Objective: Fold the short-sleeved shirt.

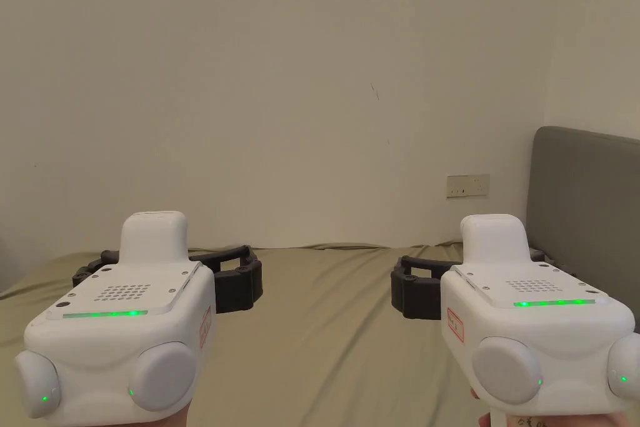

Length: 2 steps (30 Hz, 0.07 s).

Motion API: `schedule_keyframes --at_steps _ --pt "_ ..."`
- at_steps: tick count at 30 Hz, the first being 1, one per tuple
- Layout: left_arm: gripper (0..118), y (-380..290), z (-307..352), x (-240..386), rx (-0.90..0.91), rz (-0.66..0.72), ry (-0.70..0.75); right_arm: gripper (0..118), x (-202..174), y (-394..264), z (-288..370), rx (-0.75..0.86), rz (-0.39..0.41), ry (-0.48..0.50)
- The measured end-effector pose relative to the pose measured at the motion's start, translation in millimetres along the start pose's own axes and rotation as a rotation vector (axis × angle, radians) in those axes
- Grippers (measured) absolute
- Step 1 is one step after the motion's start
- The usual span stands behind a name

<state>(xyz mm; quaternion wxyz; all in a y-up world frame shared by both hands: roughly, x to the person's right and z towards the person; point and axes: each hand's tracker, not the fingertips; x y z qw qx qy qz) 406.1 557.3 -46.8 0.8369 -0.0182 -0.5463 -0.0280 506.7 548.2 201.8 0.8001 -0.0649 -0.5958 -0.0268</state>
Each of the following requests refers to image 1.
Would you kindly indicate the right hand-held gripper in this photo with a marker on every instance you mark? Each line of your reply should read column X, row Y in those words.
column 540, row 337

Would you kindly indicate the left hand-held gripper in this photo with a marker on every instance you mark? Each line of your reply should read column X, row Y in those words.
column 125, row 342

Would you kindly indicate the person's left hand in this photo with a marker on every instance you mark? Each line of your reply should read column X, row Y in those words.
column 172, row 419

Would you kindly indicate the person's right hand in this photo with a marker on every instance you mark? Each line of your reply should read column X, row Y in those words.
column 560, row 422

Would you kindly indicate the grey padded headboard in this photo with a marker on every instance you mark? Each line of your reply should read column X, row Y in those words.
column 585, row 207

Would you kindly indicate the bed with beige sheet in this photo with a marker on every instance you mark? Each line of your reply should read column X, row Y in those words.
column 320, row 347

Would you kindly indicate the beige wall socket plate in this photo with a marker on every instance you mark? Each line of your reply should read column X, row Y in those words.
column 468, row 186

